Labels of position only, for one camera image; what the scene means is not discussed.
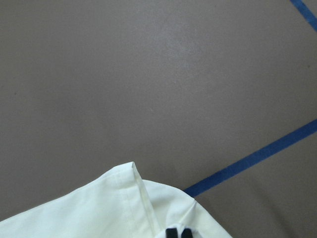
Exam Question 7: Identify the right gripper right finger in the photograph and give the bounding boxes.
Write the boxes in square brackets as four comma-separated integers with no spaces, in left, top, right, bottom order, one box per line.
[181,228,193,238]

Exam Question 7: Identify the cream long-sleeve cat shirt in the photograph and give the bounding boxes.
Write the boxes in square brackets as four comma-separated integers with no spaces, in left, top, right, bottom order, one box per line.
[0,162,229,238]

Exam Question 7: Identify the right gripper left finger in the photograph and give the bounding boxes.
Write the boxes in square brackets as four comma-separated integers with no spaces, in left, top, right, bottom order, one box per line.
[165,228,177,238]

